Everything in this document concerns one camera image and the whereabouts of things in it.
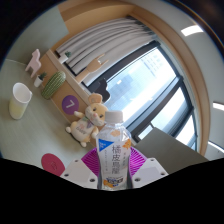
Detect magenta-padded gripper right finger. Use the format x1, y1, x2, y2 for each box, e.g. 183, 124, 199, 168
128, 146, 169, 190

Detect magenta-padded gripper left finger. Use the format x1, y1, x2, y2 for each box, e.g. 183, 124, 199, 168
59, 148, 100, 190

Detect clear plastic drink bottle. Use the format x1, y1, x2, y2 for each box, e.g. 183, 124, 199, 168
95, 110, 133, 192

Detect grey-green desk partition panel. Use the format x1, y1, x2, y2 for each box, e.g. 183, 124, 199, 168
134, 127, 209, 174
6, 4, 69, 66

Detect round purple number sign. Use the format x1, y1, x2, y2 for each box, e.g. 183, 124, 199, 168
61, 94, 80, 116

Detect dark framed window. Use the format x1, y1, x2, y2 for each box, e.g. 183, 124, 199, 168
81, 40, 199, 151

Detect black horse figure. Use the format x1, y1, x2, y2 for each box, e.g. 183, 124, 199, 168
96, 78, 111, 103

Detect tall green cactus decoration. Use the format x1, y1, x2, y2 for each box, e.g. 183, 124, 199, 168
40, 70, 67, 100

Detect white plastic cup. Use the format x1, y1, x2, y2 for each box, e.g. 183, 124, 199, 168
8, 82, 33, 120

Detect pink wooden horse figure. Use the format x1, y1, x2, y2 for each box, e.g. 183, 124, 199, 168
25, 48, 42, 79

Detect white pleated curtain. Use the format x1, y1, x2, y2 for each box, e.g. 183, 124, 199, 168
54, 17, 156, 86

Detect ceiling light panels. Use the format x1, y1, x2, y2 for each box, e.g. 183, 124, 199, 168
180, 24, 224, 153

